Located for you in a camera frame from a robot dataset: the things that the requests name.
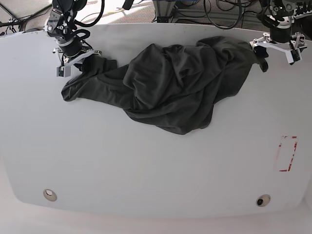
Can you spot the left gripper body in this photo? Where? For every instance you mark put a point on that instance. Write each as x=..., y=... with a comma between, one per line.
x=277, y=37

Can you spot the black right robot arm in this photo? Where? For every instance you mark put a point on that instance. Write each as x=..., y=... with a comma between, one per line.
x=70, y=34

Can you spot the left table grommet hole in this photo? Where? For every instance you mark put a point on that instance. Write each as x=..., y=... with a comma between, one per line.
x=50, y=195

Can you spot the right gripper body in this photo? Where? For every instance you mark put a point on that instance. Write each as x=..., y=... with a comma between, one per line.
x=74, y=51

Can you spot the red tape rectangle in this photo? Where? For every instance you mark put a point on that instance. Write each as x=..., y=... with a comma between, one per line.
x=285, y=153

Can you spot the dark grey T-shirt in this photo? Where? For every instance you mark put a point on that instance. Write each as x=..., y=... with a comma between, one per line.
x=173, y=88

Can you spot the aluminium frame post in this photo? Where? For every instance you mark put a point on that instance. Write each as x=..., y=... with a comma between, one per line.
x=165, y=11

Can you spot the right table grommet hole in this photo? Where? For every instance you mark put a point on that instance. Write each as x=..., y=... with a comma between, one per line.
x=263, y=200

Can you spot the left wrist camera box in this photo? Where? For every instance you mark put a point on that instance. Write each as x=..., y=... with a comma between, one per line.
x=293, y=55

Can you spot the table grommet hole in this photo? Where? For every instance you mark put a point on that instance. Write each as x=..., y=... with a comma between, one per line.
x=50, y=195
x=263, y=200

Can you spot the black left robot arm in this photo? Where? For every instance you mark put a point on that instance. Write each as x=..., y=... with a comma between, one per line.
x=279, y=16

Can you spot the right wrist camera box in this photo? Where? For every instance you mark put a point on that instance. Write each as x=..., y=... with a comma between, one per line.
x=63, y=71

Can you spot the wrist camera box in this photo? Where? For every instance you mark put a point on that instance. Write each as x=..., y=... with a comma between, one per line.
x=293, y=55
x=63, y=71

